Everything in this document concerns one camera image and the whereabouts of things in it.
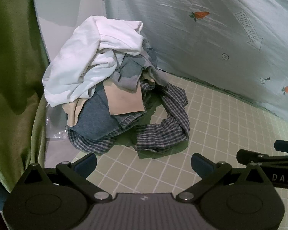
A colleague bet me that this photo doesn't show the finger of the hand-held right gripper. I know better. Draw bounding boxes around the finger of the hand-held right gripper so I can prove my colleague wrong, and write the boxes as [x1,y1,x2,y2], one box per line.
[236,149,288,166]
[274,140,288,154]

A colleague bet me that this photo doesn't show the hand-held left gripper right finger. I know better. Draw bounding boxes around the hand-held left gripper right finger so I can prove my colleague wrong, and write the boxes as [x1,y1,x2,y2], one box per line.
[176,152,275,202]

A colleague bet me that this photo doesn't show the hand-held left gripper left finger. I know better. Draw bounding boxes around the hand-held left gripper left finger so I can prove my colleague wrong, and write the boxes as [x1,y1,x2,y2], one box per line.
[23,152,114,202]

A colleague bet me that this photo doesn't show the white garment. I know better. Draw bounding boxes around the white garment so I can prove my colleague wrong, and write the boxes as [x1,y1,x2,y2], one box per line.
[42,16,144,108]

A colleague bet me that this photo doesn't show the blue denim garment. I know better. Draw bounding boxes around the blue denim garment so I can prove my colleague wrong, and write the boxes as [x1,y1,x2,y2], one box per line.
[67,90,147,140]

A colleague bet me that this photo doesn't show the clear plastic bag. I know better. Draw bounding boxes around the clear plastic bag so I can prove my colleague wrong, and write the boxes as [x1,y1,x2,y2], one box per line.
[46,104,69,140]

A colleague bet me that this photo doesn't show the beige garment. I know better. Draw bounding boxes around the beige garment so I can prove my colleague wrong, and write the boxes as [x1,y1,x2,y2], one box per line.
[62,79,146,127]

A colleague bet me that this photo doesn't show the grey garment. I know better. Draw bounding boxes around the grey garment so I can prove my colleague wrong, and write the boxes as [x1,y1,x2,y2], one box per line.
[110,42,170,94]

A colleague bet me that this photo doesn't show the pale blue carrot-print sheet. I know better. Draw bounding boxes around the pale blue carrot-print sheet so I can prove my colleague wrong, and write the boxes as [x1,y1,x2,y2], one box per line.
[31,0,288,127]

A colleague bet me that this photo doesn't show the green curtain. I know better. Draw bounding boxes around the green curtain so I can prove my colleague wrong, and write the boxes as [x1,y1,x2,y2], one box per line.
[0,0,51,193]

